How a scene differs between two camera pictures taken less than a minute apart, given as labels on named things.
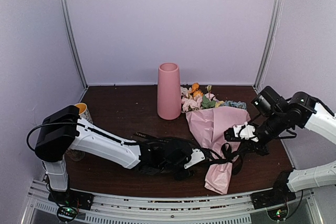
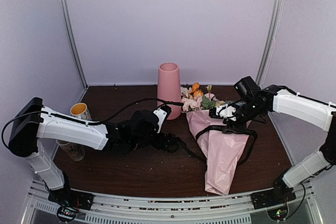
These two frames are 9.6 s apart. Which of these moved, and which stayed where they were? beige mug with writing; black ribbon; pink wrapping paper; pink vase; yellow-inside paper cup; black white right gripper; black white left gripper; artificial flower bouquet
Moved: black white left gripper; black ribbon; black white right gripper
Stayed: pink vase; pink wrapping paper; yellow-inside paper cup; beige mug with writing; artificial flower bouquet
